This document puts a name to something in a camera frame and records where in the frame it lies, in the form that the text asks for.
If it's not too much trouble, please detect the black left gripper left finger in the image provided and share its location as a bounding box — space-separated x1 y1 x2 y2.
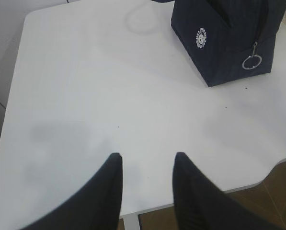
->
25 153 122 230

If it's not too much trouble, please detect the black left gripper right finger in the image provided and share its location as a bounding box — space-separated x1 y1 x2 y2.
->
172 152 279 230

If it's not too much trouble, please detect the navy blue lunch bag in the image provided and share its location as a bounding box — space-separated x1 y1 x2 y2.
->
171 0 286 87

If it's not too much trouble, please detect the white table leg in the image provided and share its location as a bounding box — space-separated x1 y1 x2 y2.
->
122 213 140 230

